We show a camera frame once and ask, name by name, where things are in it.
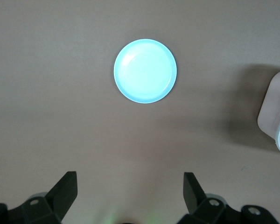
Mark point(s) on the white lidded storage box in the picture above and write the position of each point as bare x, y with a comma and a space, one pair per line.
270, 105

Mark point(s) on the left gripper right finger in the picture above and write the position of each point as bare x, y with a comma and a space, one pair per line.
196, 200

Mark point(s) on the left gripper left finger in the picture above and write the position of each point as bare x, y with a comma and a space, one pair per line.
60, 196

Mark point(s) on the light blue round plate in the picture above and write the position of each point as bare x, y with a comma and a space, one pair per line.
144, 72

